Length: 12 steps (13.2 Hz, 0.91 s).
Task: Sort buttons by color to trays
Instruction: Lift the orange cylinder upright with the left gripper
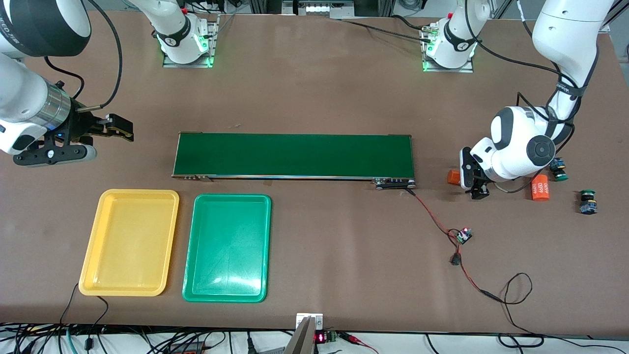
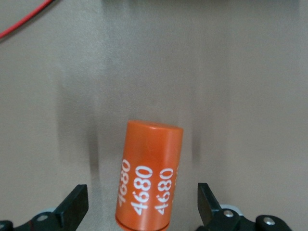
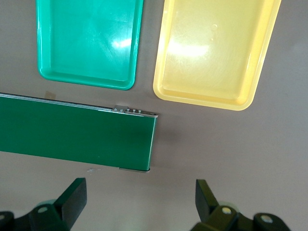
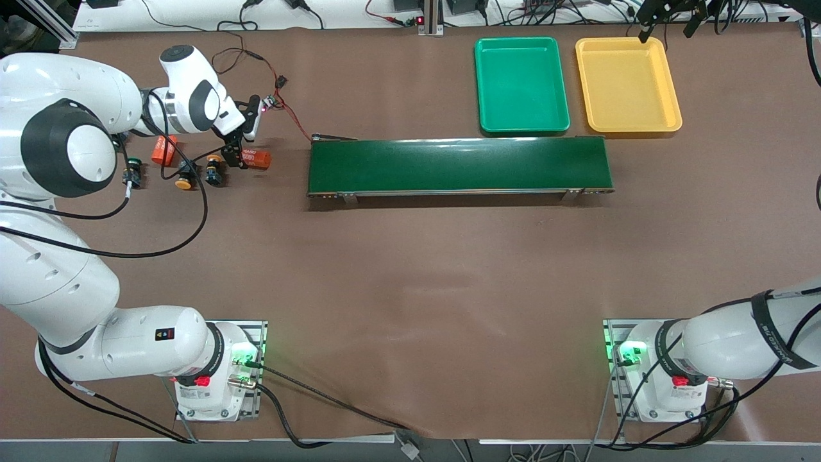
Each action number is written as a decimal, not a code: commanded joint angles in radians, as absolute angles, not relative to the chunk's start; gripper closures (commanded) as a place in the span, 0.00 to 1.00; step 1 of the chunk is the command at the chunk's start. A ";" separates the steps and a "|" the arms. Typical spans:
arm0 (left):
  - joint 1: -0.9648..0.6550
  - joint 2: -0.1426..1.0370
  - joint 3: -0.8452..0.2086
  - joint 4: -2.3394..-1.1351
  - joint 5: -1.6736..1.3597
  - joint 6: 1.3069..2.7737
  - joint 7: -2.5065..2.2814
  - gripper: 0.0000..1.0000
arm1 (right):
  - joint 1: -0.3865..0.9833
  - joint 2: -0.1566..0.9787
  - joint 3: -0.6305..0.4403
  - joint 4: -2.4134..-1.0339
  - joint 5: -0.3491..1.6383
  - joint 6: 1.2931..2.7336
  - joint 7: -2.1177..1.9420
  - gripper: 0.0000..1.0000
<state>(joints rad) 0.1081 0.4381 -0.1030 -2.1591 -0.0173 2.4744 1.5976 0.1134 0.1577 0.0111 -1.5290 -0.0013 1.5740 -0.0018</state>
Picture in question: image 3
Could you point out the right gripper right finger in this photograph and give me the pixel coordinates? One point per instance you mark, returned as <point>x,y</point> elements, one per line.
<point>207,204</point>

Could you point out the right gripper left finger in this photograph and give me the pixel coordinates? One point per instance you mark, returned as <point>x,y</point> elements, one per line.
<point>72,202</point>

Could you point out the green conveyor belt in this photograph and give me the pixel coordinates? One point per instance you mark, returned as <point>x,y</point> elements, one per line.
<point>72,134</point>

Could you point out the yellow plastic tray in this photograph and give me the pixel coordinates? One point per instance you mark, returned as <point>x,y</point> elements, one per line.
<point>211,53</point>

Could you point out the green plastic tray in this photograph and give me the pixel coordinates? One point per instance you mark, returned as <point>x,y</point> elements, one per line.
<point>89,41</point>

